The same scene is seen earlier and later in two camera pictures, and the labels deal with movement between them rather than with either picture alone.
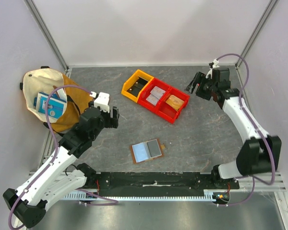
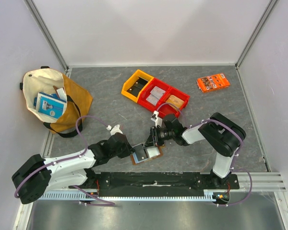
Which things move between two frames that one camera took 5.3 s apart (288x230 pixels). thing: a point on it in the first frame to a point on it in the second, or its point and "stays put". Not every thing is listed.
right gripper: (201, 86) to (154, 136)
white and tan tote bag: (47, 81) stays put
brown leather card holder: (146, 151) stays put
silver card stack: (156, 93) stays put
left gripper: (112, 122) to (128, 150)
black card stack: (136, 88) stays put
